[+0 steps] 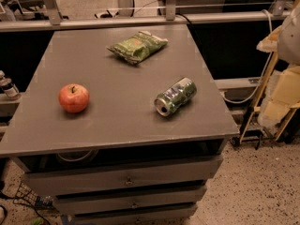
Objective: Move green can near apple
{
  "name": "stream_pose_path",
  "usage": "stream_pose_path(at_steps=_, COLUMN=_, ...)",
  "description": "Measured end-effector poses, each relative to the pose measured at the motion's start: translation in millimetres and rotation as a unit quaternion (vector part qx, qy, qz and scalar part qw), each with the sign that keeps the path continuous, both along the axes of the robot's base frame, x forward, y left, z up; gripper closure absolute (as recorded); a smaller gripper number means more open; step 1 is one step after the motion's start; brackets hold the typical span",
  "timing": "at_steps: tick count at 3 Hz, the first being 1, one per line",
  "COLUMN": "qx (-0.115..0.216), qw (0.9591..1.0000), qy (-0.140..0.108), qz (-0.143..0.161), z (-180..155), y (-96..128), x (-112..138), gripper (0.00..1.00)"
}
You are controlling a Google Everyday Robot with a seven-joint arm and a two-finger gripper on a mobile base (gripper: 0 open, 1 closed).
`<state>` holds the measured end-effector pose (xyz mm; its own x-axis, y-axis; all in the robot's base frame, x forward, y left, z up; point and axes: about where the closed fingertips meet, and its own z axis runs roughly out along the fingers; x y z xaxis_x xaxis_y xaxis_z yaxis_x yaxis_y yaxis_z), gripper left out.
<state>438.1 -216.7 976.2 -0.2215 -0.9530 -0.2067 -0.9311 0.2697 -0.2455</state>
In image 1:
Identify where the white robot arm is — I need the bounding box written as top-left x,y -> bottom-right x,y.
257,5 -> 300,128

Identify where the green soda can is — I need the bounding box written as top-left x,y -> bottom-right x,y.
154,78 -> 197,117

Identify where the grey metal rail frame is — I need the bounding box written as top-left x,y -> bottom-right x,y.
0,0 -> 299,31

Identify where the red apple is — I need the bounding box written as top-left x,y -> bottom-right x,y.
58,83 -> 90,113

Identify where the white cable at right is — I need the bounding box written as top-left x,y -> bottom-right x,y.
220,8 -> 274,105

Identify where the small bottle at left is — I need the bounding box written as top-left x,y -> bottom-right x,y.
0,70 -> 21,100

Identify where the grey drawer cabinet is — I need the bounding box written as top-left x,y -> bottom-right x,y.
0,25 -> 238,225

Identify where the yellow metal cart frame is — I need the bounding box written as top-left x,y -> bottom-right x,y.
232,52 -> 300,149

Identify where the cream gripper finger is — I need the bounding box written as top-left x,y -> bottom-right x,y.
258,65 -> 300,128
256,26 -> 281,53

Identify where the green chip bag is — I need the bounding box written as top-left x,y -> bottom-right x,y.
107,31 -> 168,65

